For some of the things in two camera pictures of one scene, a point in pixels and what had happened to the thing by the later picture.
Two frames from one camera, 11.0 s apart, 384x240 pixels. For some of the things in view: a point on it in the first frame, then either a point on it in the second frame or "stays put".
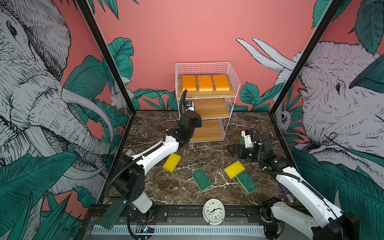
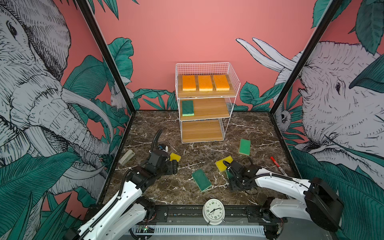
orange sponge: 221,82 stays put
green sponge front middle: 201,179 stays put
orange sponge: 189,82 stays put
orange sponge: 205,82 stays put
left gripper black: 198,121 -> 172,167
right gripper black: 237,148 -> 234,188
